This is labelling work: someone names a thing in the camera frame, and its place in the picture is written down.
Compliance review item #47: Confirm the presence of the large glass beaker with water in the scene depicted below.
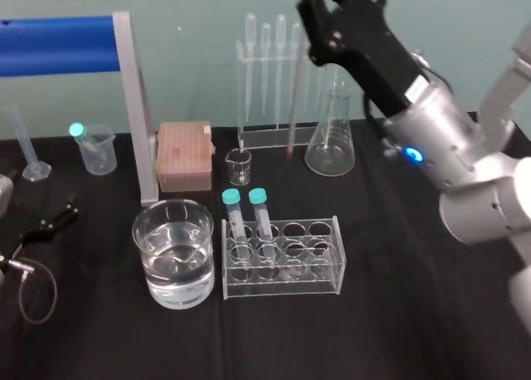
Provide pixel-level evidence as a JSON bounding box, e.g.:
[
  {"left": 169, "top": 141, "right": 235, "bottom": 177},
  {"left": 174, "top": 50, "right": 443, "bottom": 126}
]
[{"left": 131, "top": 198, "right": 217, "bottom": 311}]

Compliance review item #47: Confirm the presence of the teal capped centrifuge tube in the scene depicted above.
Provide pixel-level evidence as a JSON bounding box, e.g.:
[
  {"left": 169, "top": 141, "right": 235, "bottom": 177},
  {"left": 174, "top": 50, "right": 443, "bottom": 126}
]
[
  {"left": 247, "top": 187, "right": 280, "bottom": 270},
  {"left": 221, "top": 188, "right": 255, "bottom": 270}
]

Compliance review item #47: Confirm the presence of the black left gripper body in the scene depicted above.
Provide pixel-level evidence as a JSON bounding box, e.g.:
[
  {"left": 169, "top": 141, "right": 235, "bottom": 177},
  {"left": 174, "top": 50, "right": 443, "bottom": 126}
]
[{"left": 0, "top": 203, "right": 45, "bottom": 266}]

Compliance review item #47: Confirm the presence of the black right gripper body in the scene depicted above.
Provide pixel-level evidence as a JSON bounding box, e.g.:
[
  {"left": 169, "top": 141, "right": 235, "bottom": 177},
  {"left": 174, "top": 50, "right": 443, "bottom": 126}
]
[{"left": 331, "top": 0, "right": 433, "bottom": 119}]

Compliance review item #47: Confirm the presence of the clear plastic graduated cylinder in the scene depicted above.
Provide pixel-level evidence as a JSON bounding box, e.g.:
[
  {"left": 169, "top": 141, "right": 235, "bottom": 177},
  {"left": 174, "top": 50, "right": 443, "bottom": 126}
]
[{"left": 1, "top": 103, "right": 53, "bottom": 183}]

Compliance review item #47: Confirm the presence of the blue cylinder tube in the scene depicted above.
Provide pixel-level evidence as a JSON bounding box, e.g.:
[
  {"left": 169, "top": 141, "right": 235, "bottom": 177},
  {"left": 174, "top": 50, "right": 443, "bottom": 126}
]
[{"left": 0, "top": 15, "right": 122, "bottom": 78}]

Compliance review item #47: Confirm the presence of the pink pipette tip box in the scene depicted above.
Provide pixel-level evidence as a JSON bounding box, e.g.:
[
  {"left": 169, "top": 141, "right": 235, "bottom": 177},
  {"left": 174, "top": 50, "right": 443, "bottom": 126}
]
[{"left": 155, "top": 120, "right": 216, "bottom": 192}]

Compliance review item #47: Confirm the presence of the black table cloth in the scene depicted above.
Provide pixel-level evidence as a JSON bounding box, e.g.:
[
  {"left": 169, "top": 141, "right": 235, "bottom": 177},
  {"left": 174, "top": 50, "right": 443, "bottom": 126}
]
[{"left": 0, "top": 110, "right": 531, "bottom": 380}]

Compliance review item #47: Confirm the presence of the small clear plastic beaker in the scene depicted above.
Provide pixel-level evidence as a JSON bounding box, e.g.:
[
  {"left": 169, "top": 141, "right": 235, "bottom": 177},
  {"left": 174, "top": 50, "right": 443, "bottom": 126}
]
[{"left": 77, "top": 124, "right": 118, "bottom": 177}]

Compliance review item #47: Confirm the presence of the clear acrylic test tube rack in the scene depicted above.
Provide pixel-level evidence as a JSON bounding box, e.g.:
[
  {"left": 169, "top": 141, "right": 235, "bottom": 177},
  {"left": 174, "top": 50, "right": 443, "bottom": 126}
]
[{"left": 220, "top": 215, "right": 348, "bottom": 301}]

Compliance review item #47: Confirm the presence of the clear acrylic pipette rack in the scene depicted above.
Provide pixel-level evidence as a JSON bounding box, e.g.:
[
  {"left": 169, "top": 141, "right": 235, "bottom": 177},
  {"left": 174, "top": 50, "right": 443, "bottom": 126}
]
[{"left": 235, "top": 38, "right": 329, "bottom": 151}]

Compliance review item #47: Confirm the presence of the small glass beaker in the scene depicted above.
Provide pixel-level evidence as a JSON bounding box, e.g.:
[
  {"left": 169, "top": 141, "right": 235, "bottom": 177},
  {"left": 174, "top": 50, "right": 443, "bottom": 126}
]
[{"left": 224, "top": 148, "right": 253, "bottom": 188}]

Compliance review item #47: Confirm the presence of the glass conical flask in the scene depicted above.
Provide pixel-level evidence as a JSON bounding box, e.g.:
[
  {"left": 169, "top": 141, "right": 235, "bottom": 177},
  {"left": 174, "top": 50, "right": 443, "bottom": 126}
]
[{"left": 304, "top": 80, "right": 358, "bottom": 178}]

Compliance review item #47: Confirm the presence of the clear plastic pipette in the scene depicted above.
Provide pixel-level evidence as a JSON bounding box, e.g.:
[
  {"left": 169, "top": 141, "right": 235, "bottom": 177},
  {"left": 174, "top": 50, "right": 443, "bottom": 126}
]
[
  {"left": 260, "top": 22, "right": 272, "bottom": 114},
  {"left": 290, "top": 20, "right": 303, "bottom": 66},
  {"left": 244, "top": 12, "right": 258, "bottom": 124},
  {"left": 275, "top": 14, "right": 288, "bottom": 129}
]

